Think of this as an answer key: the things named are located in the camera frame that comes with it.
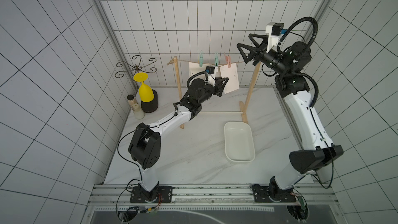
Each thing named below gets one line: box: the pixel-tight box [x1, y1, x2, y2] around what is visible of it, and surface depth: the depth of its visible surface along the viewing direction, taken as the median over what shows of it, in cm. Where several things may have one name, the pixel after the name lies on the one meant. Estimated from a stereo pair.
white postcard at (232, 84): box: [219, 63, 240, 95], surface depth 76 cm
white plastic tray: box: [223, 121, 256, 163], surface depth 92 cm
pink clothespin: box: [223, 51, 232, 68], surface depth 73 cm
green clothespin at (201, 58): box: [199, 50, 205, 68], surface depth 73 cm
